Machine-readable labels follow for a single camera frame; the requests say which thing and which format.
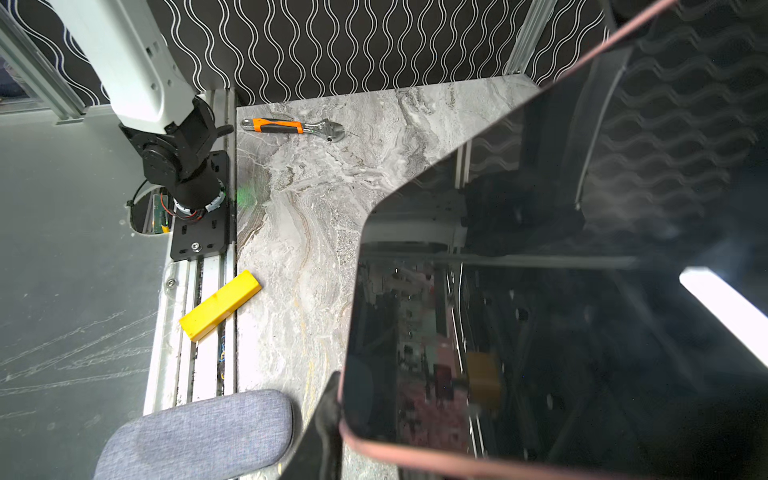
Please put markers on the aluminium left horizontal bar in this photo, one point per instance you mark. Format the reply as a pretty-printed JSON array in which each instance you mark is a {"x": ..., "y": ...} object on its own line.
[{"x": 46, "y": 84}]

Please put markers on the yellow flat block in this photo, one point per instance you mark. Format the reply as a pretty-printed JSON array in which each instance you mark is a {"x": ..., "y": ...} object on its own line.
[{"x": 206, "y": 317}]

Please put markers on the grey fabric pouch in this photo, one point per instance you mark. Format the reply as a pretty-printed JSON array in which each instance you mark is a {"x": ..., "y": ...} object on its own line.
[{"x": 219, "y": 438}]

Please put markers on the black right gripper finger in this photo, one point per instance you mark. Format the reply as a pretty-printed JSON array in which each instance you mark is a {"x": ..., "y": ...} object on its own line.
[{"x": 320, "y": 449}]

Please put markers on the adjustable wrench orange handle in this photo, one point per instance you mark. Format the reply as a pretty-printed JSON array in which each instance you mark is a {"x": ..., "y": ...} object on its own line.
[{"x": 325, "y": 129}]

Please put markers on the black phone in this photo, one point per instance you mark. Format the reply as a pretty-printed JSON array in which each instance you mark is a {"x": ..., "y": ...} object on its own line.
[{"x": 580, "y": 289}]

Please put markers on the aluminium corner frame post left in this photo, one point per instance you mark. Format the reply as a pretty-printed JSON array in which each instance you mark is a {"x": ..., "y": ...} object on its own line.
[{"x": 528, "y": 36}]

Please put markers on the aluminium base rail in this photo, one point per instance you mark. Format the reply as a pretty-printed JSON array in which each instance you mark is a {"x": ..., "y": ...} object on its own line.
[{"x": 201, "y": 259}]

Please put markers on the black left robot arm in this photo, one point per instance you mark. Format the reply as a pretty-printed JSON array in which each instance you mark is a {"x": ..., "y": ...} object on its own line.
[{"x": 167, "y": 123}]

